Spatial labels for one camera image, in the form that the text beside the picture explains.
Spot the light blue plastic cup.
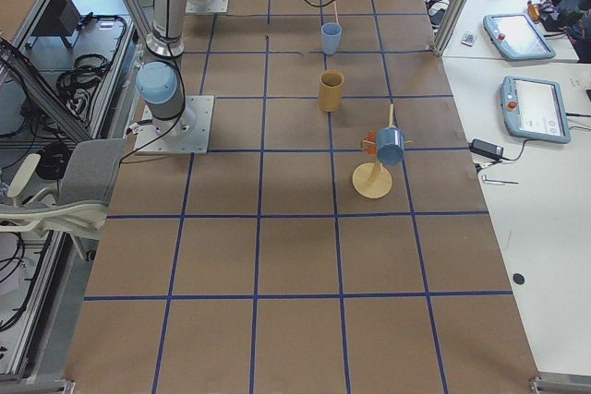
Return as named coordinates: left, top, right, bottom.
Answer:
left=320, top=22, right=343, bottom=55

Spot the wooden mug tree stand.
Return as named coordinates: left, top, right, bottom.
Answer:
left=352, top=103, right=401, bottom=199

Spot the bamboo cylinder holder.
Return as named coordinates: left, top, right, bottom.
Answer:
left=319, top=70, right=344, bottom=113

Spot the blue mug on stand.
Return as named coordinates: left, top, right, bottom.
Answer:
left=376, top=126, right=404, bottom=166

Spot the black adapter on desk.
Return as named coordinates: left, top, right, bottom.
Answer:
left=469, top=138, right=504, bottom=161

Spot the grey office chair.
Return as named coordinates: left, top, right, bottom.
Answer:
left=1, top=138, right=127, bottom=260

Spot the near teach pendant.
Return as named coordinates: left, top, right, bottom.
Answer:
left=501, top=76, right=571, bottom=144

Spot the teach pendant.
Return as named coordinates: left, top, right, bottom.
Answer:
left=501, top=76, right=571, bottom=144
left=483, top=13, right=555, bottom=61

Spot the far teach pendant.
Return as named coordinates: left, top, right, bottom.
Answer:
left=483, top=13, right=555, bottom=61

